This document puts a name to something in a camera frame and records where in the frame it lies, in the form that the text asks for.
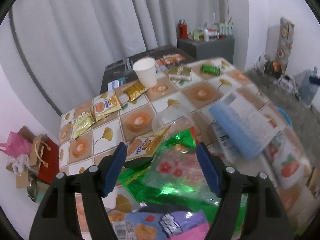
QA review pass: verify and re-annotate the gold snack packet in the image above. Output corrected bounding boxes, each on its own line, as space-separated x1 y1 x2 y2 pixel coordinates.
123 81 148 101
71 109 96 139

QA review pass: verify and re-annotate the tile patterned tablecloth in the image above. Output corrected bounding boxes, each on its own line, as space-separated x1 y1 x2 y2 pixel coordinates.
59 57 320 240

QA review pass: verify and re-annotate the blue water jug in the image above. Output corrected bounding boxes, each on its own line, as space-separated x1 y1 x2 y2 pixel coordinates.
299 66 320 105

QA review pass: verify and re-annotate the blue plastic waste basket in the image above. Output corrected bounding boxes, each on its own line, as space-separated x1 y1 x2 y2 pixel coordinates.
275 106 293 128

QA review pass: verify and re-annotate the green desk holder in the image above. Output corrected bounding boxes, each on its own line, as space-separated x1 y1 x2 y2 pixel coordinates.
219 22 234 37

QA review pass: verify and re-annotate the red paper bag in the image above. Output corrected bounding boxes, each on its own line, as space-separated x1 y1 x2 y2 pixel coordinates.
37 139 60 184

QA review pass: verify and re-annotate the yellow snack packet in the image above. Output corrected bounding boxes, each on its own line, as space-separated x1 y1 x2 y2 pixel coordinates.
126 127 170 162
93 94 122 117

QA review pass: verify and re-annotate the brown paper bag with handles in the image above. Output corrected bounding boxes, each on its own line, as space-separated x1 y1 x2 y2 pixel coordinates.
19 126 50 168

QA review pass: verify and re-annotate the wrapped cake packet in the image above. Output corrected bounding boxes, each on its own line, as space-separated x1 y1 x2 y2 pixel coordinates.
168 66 193 81

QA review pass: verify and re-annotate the white paper cup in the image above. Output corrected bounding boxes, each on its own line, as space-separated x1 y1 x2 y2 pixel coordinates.
132 57 157 87

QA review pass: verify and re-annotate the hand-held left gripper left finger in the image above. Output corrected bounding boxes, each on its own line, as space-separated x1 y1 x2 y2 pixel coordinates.
29 142 128 240

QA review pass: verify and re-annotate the large green snack bag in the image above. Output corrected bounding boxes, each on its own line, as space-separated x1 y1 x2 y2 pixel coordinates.
117 127 248 230

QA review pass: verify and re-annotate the brown cardboard piece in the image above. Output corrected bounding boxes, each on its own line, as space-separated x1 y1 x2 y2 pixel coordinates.
6 164 32 189

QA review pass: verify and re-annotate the small green snack packet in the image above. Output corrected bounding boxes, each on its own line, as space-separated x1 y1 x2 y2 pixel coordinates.
201 64 222 76

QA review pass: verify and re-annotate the purple snack packet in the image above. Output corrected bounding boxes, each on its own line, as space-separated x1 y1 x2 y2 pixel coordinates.
110 210 208 240

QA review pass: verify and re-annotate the pink plastic bag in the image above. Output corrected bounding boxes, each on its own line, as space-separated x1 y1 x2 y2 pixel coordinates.
0 131 27 160

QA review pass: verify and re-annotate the red thermos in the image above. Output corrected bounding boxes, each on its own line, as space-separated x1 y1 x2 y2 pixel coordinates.
178 19 188 40

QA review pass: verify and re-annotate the dark table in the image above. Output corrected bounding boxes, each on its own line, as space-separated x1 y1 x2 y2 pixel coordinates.
100 44 197 95

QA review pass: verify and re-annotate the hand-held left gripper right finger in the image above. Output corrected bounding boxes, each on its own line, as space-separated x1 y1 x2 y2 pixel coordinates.
196 142 294 240

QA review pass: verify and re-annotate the orange snack box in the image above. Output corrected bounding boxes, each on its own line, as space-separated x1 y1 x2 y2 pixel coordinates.
156 54 185 68

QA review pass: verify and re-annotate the white milk bottle red cap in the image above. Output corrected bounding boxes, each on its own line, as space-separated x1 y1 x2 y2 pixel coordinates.
260 127 313 190

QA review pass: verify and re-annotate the grey cabinet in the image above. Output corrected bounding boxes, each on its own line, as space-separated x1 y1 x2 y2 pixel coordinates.
176 37 235 65

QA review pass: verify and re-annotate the grey curtain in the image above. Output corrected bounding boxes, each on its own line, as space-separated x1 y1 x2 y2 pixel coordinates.
10 0 248 115

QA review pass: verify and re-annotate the blue cardboard box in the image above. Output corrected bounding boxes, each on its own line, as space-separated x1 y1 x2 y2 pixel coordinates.
209 91 284 159

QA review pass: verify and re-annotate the patterned gift box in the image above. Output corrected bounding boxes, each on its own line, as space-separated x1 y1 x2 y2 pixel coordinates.
279 17 295 77

